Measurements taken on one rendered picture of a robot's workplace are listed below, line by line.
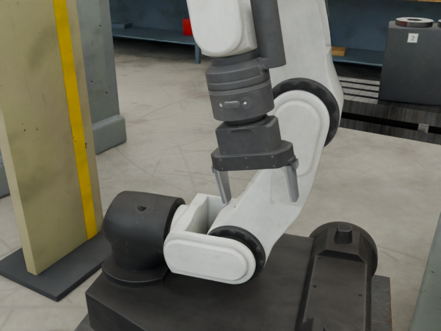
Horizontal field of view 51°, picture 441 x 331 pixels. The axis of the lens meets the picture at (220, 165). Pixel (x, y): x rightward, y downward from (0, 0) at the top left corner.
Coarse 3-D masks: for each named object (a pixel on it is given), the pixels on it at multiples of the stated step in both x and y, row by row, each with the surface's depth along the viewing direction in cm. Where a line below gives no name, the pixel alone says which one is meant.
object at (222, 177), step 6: (216, 174) 70; (222, 174) 71; (222, 180) 71; (228, 180) 73; (222, 186) 71; (228, 186) 73; (222, 192) 71; (228, 192) 73; (222, 198) 72; (228, 198) 73
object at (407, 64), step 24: (408, 24) 115; (432, 24) 117; (408, 48) 116; (432, 48) 114; (384, 72) 120; (408, 72) 118; (432, 72) 116; (384, 96) 122; (408, 96) 120; (432, 96) 119
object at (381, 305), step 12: (384, 276) 138; (372, 288) 134; (384, 288) 134; (372, 300) 129; (384, 300) 129; (372, 312) 125; (384, 312) 125; (84, 324) 121; (372, 324) 121; (384, 324) 121
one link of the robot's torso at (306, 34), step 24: (288, 0) 76; (312, 0) 75; (288, 24) 79; (312, 24) 78; (288, 48) 80; (312, 48) 79; (288, 72) 82; (312, 72) 81; (336, 96) 82; (336, 120) 82
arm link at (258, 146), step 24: (216, 96) 63; (240, 96) 61; (264, 96) 62; (240, 120) 64; (264, 120) 65; (240, 144) 66; (264, 144) 64; (288, 144) 66; (216, 168) 69; (240, 168) 67; (264, 168) 66
